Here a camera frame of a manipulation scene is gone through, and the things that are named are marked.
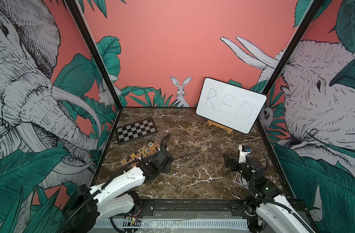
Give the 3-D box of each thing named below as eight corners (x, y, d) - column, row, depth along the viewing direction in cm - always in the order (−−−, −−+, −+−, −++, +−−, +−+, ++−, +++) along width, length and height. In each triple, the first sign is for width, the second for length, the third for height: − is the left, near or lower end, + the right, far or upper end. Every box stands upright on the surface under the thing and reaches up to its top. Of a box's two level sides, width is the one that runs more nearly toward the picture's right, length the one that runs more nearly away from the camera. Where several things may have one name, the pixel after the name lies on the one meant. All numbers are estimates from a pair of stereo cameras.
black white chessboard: (119, 144, 101) (118, 141, 98) (118, 130, 108) (116, 127, 106) (157, 132, 107) (157, 130, 105) (153, 120, 115) (152, 117, 112)
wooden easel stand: (206, 125, 112) (207, 121, 108) (207, 123, 113) (208, 119, 109) (230, 135, 106) (232, 132, 102) (231, 133, 107) (233, 129, 104)
